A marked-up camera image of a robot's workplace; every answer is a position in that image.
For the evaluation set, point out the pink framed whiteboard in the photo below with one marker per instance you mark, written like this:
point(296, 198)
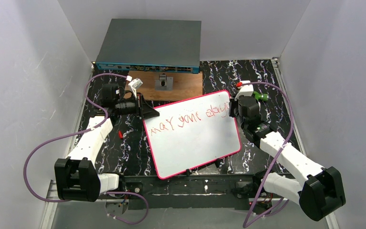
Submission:
point(191, 133)

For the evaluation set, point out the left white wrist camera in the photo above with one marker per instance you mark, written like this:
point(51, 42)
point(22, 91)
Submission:
point(133, 84)

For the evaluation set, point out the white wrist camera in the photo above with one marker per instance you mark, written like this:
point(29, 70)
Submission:
point(133, 84)
point(245, 88)

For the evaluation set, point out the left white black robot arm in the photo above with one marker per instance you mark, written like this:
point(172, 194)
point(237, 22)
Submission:
point(76, 176)

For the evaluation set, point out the brown wooden board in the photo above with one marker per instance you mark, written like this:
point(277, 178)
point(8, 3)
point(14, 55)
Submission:
point(185, 85)

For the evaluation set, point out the red marker cap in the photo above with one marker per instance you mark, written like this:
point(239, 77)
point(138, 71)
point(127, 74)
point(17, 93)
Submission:
point(120, 135)

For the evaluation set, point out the aluminium frame rail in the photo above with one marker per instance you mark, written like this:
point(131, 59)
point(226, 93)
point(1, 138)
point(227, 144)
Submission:
point(280, 80)

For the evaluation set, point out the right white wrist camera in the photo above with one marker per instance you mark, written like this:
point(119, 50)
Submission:
point(245, 88)

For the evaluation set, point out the grey blue network switch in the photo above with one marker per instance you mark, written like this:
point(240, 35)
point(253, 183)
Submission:
point(151, 46)

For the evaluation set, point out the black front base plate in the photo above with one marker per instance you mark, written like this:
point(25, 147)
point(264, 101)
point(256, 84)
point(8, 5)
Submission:
point(198, 191)

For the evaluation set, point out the small grey metal bracket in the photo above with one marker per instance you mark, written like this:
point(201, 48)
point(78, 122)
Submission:
point(164, 83)

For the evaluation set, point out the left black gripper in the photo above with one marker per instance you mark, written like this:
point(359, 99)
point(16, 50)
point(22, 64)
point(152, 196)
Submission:
point(140, 105)

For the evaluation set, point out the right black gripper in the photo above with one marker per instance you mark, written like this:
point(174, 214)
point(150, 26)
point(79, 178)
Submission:
point(234, 109)

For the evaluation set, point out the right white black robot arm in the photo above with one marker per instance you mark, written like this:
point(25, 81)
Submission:
point(317, 190)

